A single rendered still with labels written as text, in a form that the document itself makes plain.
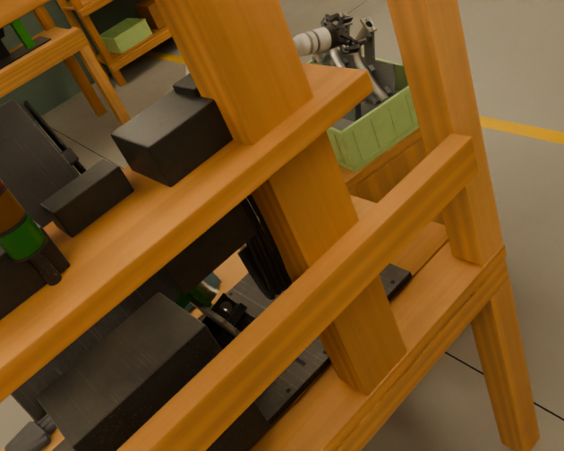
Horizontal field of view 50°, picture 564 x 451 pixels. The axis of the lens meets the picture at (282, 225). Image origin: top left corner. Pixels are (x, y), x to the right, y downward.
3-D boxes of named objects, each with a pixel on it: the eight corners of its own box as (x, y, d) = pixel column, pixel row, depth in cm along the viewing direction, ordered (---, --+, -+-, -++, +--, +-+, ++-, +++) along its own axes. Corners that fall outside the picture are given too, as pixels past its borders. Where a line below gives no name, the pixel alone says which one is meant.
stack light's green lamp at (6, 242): (7, 255, 81) (-14, 230, 78) (39, 232, 83) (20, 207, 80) (20, 268, 77) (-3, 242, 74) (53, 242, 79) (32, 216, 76)
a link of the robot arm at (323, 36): (309, 42, 207) (294, 46, 204) (321, 20, 197) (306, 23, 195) (322, 63, 205) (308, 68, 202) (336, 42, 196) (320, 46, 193)
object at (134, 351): (123, 486, 133) (33, 395, 114) (225, 387, 145) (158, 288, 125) (165, 540, 120) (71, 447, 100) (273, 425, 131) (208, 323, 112)
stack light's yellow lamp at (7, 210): (-14, 230, 78) (-37, 203, 76) (20, 207, 80) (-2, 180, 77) (-3, 242, 74) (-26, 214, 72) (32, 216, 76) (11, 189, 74)
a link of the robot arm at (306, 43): (308, 59, 202) (320, 46, 194) (269, 70, 195) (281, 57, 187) (300, 39, 202) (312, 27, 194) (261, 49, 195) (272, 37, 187)
